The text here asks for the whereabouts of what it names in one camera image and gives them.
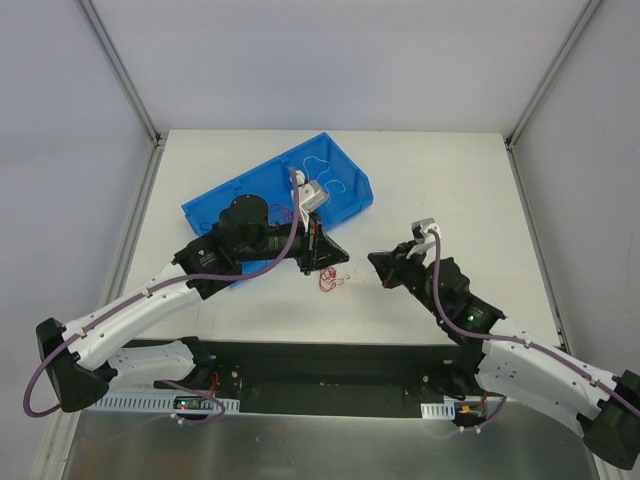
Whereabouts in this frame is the red thin cable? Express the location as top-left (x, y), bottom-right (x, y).
top-left (268, 203), bottom-right (296, 226)
top-left (317, 267), bottom-right (351, 294)

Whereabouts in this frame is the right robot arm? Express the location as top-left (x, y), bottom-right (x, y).
top-left (367, 242), bottom-right (639, 470)

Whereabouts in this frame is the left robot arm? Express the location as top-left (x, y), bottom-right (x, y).
top-left (34, 195), bottom-right (349, 413)

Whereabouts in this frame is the blue plastic divided bin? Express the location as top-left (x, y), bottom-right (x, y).
top-left (180, 131), bottom-right (375, 291)

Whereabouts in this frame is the silver metal sheet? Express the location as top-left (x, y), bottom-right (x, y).
top-left (63, 403), bottom-right (598, 479)

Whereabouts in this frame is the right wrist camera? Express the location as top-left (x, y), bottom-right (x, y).
top-left (406, 218), bottom-right (441, 259)

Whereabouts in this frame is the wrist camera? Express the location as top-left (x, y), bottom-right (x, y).
top-left (406, 218), bottom-right (441, 259)
top-left (290, 169), bottom-right (329, 213)

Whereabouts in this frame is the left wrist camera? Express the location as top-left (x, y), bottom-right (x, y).
top-left (290, 169), bottom-right (329, 213)

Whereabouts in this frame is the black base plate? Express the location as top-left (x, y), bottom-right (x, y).
top-left (180, 341), bottom-right (482, 418)

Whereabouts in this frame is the right white cable duct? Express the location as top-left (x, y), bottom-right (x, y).
top-left (420, 402), bottom-right (456, 421)

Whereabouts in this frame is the white cable duct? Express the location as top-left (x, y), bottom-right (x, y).
top-left (420, 402), bottom-right (456, 421)
top-left (87, 392), bottom-right (220, 415)

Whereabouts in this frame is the left aluminium frame post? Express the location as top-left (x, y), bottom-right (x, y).
top-left (74, 0), bottom-right (169, 149)

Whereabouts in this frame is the aluminium frame post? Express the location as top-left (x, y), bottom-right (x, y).
top-left (74, 0), bottom-right (169, 149)
top-left (503, 0), bottom-right (606, 151)

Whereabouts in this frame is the left white cable duct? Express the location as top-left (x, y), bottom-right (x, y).
top-left (87, 392), bottom-right (220, 415)

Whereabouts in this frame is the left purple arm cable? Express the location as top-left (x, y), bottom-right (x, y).
top-left (22, 167), bottom-right (304, 416)

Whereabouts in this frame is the right aluminium frame post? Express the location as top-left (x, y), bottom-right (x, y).
top-left (503, 0), bottom-right (606, 151)

